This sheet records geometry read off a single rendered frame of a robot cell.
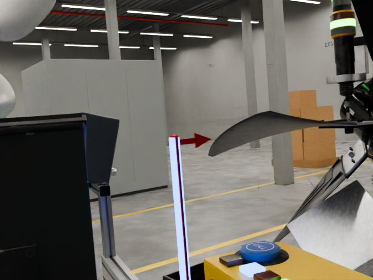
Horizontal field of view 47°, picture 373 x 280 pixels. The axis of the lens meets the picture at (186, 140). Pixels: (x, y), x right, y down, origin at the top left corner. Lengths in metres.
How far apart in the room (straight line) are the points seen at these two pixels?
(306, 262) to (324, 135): 8.71
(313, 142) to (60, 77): 5.13
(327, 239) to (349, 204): 0.07
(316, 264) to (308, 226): 0.38
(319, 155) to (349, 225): 8.24
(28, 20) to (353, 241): 0.76
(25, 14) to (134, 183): 6.41
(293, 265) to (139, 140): 6.91
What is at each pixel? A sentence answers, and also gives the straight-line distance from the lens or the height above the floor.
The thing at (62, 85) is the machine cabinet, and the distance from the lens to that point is 6.81.
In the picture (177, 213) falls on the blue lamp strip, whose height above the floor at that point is 1.07.
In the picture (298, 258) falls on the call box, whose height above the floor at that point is 1.07.
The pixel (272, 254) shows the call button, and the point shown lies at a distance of 0.44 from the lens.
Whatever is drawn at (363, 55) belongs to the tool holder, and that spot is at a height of 1.30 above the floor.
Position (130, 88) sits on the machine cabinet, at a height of 1.77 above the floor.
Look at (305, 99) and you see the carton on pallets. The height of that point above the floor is 1.39.
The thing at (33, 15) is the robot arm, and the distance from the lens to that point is 0.99.
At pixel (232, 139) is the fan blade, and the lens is 0.75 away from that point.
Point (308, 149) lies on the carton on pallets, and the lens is 9.14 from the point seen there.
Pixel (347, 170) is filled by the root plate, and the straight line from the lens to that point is 0.92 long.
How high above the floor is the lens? 1.22
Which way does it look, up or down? 3 degrees down
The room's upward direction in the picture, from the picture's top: 5 degrees counter-clockwise
